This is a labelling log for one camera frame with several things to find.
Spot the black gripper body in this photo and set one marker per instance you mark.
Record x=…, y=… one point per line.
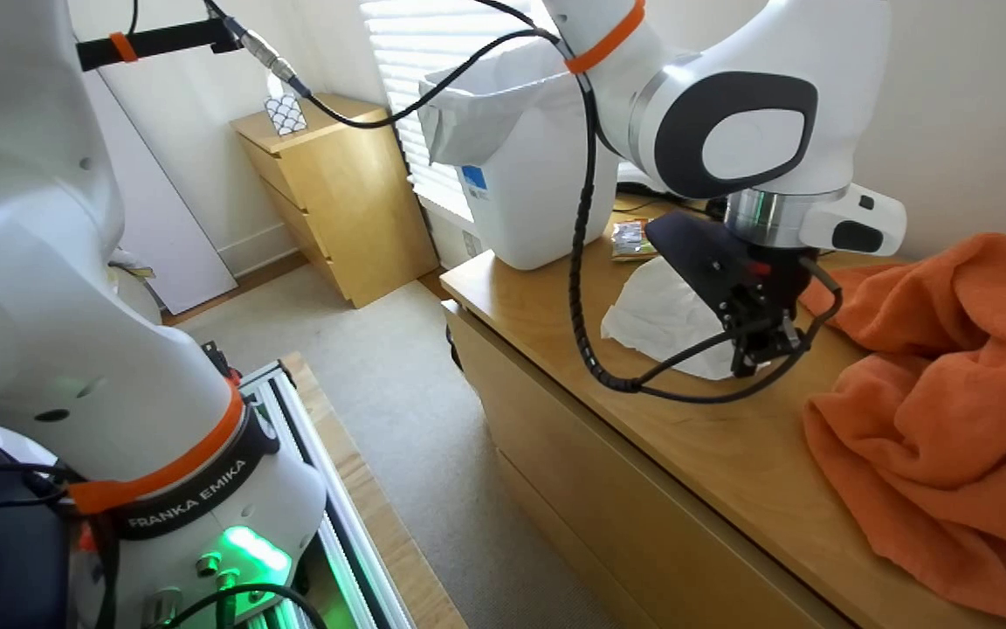
x=748, y=288

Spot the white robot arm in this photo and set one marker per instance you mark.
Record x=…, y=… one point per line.
x=131, y=455

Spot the white paper towel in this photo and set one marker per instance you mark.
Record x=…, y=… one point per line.
x=660, y=316

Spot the orange cloth towel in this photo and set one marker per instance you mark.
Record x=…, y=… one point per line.
x=912, y=434

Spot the wooden dresser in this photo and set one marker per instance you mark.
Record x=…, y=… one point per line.
x=685, y=511

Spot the white trash bin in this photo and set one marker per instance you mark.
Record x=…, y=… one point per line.
x=533, y=196

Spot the white plastic bin liner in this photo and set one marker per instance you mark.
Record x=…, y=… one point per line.
x=474, y=113

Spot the small wooden side table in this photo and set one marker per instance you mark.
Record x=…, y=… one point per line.
x=342, y=193

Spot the checkered cube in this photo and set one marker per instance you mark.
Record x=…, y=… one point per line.
x=284, y=113

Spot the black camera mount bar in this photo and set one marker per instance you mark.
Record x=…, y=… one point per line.
x=155, y=44

